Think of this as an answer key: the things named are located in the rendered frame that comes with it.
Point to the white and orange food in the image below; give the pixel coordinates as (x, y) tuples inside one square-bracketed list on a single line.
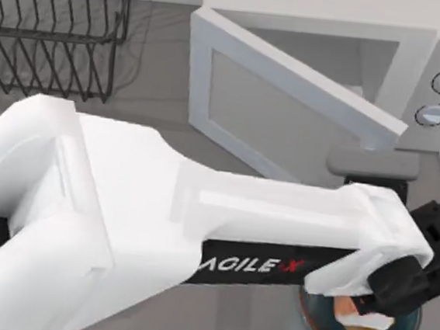
[(364, 322)]

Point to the pale grey microwave oven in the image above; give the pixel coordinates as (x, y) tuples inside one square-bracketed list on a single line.
[(414, 47)]

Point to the pale grey microwave door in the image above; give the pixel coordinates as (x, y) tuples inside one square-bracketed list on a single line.
[(250, 97)]

